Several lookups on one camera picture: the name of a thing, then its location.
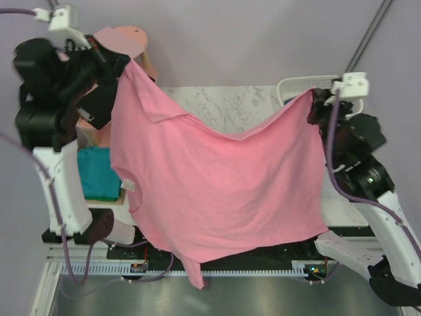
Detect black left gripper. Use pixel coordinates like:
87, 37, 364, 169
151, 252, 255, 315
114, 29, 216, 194
55, 34, 130, 104

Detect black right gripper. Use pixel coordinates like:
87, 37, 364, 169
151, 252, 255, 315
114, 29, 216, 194
307, 87, 354, 163

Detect pink t-shirt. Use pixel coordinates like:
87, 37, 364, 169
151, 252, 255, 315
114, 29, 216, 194
111, 61, 327, 289

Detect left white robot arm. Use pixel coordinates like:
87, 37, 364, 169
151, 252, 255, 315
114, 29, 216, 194
13, 35, 145, 259

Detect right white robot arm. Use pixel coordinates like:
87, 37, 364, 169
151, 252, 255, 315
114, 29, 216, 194
301, 88, 420, 310

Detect black tablet on shelf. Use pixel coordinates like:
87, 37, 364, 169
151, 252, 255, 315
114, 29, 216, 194
78, 81, 118, 130

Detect white perforated plastic basket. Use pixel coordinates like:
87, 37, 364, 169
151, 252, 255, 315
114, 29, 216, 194
276, 75, 364, 119

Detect pink tiered shelf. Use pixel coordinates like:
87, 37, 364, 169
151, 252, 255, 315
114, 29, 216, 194
76, 26, 158, 148

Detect teal folded t-shirt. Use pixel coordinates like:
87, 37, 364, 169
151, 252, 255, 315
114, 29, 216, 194
77, 147, 121, 198

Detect green folded t-shirt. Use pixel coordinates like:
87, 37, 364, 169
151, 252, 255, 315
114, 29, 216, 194
85, 196, 119, 202

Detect wooden tray board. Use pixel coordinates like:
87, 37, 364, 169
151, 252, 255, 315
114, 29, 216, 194
86, 189, 126, 207

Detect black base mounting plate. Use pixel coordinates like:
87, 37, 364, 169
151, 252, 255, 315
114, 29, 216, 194
107, 238, 326, 272

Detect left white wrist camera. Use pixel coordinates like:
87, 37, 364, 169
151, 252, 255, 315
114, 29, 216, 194
32, 4, 91, 49

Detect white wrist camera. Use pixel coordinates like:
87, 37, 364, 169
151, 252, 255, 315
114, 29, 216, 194
330, 72, 370, 101
32, 4, 91, 49

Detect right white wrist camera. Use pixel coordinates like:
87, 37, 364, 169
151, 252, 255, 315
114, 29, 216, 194
330, 72, 370, 101

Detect white slotted cable duct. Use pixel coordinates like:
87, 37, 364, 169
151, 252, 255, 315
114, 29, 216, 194
71, 262, 309, 277

